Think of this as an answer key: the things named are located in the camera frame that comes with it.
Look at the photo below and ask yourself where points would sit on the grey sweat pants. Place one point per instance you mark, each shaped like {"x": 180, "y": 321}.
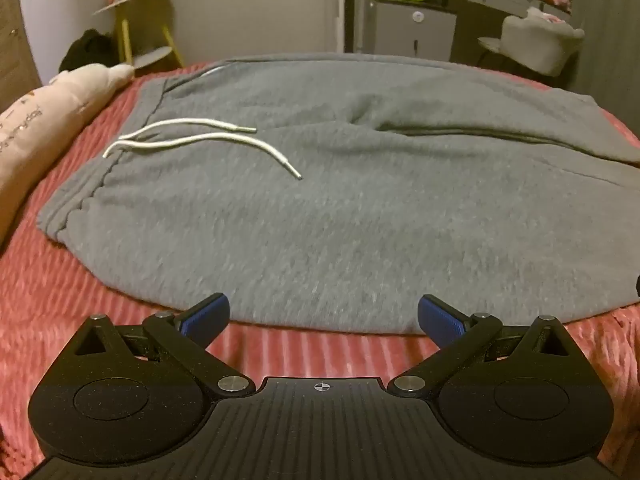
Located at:
{"x": 325, "y": 220}

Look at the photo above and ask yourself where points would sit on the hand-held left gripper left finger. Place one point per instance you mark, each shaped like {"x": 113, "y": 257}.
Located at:
{"x": 207, "y": 317}

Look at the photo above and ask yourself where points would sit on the white vertical pipe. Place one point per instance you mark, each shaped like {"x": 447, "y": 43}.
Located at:
{"x": 340, "y": 5}

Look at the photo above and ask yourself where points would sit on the grey bedside cabinet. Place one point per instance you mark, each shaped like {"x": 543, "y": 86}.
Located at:
{"x": 400, "y": 30}

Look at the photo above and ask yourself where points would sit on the pink plush pillow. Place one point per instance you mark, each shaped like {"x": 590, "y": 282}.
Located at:
{"x": 45, "y": 125}

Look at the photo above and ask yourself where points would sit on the black bag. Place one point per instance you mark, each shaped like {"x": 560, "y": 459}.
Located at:
{"x": 87, "y": 52}

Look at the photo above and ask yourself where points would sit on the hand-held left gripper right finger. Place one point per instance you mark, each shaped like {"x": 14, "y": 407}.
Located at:
{"x": 442, "y": 317}

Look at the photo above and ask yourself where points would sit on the white upholstered chair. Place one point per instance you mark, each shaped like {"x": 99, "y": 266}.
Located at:
{"x": 540, "y": 42}

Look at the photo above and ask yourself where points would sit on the pink ribbed blanket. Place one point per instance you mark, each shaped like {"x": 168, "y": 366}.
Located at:
{"x": 310, "y": 355}

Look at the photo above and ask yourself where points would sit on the yellow side table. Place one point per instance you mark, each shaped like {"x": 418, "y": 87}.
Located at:
{"x": 145, "y": 15}

